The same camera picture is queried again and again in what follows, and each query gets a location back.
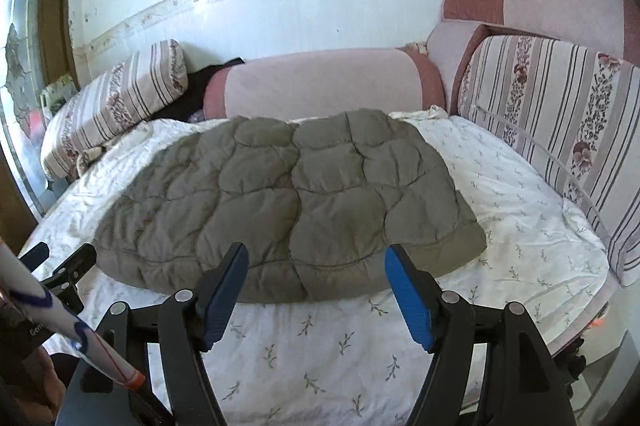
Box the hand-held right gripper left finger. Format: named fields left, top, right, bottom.
left=55, top=242, right=251, bottom=426

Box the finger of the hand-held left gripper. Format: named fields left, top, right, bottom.
left=42, top=244, right=97, bottom=314
left=20, top=243, right=51, bottom=277

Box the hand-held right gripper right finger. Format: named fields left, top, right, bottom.
left=384, top=243, right=576, bottom=426

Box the olive quilted blanket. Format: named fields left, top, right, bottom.
left=94, top=110, right=488, bottom=305

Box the white leaf-print bed sheet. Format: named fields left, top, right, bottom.
left=22, top=106, right=621, bottom=414

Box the cream crumpled cloth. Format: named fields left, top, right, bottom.
left=75, top=145, right=108, bottom=179

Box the striped floral pillow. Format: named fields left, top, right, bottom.
left=40, top=38, right=190, bottom=181

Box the patterned glass door panel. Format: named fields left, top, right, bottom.
left=0, top=0, right=68, bottom=219

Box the black cloth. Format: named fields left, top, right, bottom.
left=186, top=60, right=246, bottom=123

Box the pink bolster with red ends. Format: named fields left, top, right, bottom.
left=202, top=46, right=447, bottom=121

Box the striped floral backrest cushion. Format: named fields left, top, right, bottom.
left=452, top=34, right=640, bottom=289

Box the pink cushion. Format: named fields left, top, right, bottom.
left=426, top=22, right=488, bottom=114

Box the wooden cabinet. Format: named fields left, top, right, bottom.
left=37, top=0, right=83, bottom=86

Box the large pink and red bolster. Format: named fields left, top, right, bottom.
left=442, top=0, right=640, bottom=69

